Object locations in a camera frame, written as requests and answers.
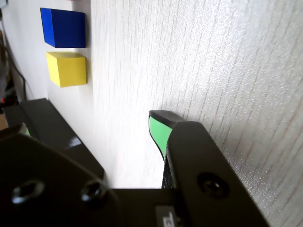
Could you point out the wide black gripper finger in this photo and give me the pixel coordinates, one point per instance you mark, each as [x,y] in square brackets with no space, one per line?
[47,184]

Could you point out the slim black gripper finger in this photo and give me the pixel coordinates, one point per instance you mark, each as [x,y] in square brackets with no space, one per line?
[201,165]

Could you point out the yellow cube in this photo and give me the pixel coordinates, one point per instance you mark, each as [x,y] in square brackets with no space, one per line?
[66,71]

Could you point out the blue cube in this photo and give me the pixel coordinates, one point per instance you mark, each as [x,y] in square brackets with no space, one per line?
[64,28]

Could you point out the black open box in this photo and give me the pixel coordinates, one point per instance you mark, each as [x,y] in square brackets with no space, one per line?
[54,125]

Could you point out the black cardboard box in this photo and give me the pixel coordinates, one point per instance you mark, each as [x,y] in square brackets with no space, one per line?
[14,113]

